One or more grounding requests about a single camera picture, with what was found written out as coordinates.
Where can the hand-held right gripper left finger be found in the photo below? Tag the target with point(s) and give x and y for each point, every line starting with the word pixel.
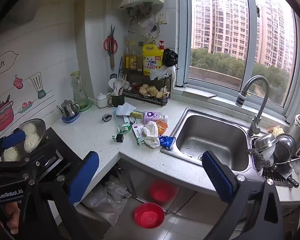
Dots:
pixel 86 175

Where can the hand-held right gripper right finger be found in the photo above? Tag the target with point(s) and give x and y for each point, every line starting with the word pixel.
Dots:
pixel 218 177

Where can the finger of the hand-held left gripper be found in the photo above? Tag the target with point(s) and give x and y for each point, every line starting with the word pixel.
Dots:
pixel 12 138
pixel 17 170

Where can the green white blister pack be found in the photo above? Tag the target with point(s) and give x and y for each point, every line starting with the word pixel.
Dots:
pixel 121 125

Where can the blue plastic wrapper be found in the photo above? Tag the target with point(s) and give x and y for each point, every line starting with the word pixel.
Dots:
pixel 168 142

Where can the red plastic basin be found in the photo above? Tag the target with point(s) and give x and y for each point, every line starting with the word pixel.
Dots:
pixel 149 216

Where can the person's left hand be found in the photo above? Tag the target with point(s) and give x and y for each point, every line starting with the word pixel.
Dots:
pixel 13 216

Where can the white steamed bun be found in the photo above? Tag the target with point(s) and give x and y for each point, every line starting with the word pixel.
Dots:
pixel 30 128
pixel 11 155
pixel 31 141

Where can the metal wok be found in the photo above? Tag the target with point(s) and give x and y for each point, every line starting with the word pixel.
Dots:
pixel 41 130

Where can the large white plastic bag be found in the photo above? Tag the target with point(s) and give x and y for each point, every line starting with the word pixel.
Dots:
pixel 107 197

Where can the stainless steel sink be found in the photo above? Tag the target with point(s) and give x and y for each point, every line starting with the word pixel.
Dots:
pixel 210 137

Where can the dark steel wool scrubber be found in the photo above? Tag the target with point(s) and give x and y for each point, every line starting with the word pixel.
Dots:
pixel 258 158

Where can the small black charger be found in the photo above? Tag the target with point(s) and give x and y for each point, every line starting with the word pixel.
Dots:
pixel 118 138

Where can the dish drying rack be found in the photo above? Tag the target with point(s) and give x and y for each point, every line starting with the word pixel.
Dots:
pixel 275 176

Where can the blue coaster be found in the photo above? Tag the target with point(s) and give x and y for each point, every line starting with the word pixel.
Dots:
pixel 70 119

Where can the steel bowl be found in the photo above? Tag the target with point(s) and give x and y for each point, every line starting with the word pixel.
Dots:
pixel 285 145
pixel 265 142

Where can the grey scrunchie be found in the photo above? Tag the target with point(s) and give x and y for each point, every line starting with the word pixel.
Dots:
pixel 106 117

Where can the steel teapot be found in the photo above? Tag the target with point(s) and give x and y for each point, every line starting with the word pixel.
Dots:
pixel 68 108

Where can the white green medicine box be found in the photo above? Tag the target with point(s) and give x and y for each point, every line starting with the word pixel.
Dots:
pixel 138 134

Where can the green coaster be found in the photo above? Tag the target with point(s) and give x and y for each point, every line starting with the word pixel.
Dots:
pixel 86 108

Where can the white crumpled bag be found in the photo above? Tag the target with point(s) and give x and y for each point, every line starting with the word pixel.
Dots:
pixel 150 135

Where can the yellowish cloth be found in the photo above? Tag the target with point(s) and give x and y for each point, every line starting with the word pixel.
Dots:
pixel 277 130

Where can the white ceramic jar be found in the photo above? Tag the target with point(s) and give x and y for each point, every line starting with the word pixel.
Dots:
pixel 102 100

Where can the orange net bag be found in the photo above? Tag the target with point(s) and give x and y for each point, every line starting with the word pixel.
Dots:
pixel 162 126

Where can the white tissue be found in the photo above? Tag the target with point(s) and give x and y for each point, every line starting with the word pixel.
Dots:
pixel 124 108

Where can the yellow bristle brush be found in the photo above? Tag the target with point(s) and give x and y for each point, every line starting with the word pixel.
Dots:
pixel 136 115

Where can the black utensil holder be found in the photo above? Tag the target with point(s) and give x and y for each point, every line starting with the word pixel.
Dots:
pixel 117 100

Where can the glass carafe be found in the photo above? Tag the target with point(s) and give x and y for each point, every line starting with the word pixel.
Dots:
pixel 78 91

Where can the steel faucet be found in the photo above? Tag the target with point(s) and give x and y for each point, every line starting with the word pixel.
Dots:
pixel 256 100

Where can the purple label drink bottle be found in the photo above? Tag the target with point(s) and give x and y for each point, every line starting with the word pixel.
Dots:
pixel 153 117

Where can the black round lid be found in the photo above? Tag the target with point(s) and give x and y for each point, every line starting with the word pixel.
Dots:
pixel 163 101

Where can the white spoon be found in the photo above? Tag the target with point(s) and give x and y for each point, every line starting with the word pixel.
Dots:
pixel 119 85
pixel 112 83

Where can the garlic bulbs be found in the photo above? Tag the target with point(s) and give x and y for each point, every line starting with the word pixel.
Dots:
pixel 126 85

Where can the small white plastic bag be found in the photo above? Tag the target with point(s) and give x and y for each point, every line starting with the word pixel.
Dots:
pixel 163 73

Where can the black plastic bag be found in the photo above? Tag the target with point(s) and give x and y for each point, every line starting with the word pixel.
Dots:
pixel 170 57

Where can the yellow detergent jug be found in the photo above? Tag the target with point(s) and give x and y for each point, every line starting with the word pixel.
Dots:
pixel 153 57

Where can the clear hanging plastic bag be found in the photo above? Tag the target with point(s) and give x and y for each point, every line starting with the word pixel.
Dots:
pixel 145 25

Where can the kitchen wall sticker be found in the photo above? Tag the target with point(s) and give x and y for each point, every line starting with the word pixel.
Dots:
pixel 5 100

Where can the aluminium window frame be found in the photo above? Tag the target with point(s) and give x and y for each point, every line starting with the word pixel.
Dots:
pixel 247 42

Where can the white wall socket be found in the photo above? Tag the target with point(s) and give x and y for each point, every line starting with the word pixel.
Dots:
pixel 162 18

